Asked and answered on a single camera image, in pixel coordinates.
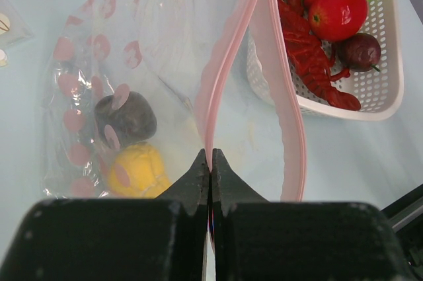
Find dark purple passion fruit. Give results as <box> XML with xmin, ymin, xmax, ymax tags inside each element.
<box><xmin>334</xmin><ymin>33</ymin><xmax>381</xmax><ymax>73</ymax></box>

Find red lobster toy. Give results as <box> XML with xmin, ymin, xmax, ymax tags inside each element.
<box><xmin>277</xmin><ymin>0</ymin><xmax>361</xmax><ymax>111</ymax></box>

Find yellow pear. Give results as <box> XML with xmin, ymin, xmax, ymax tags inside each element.
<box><xmin>107</xmin><ymin>143</ymin><xmax>171</xmax><ymax>198</ymax></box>

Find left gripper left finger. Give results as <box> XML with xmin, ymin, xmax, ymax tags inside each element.
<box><xmin>1</xmin><ymin>151</ymin><xmax>210</xmax><ymax>280</ymax></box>

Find dark mangosteen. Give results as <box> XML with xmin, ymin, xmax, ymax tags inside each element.
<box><xmin>95</xmin><ymin>91</ymin><xmax>157</xmax><ymax>148</ymax></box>

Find pink dotted zip bag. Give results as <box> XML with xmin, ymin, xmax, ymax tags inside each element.
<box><xmin>41</xmin><ymin>0</ymin><xmax>306</xmax><ymax>201</ymax></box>

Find red apple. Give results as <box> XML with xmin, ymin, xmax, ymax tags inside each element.
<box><xmin>308</xmin><ymin>0</ymin><xmax>368</xmax><ymax>42</ymax></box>

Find pile of zip bags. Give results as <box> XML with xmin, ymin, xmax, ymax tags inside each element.
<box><xmin>1</xmin><ymin>0</ymin><xmax>33</xmax><ymax>67</ymax></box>

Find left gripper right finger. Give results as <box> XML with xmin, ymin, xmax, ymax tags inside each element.
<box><xmin>210</xmin><ymin>149</ymin><xmax>422</xmax><ymax>280</ymax></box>

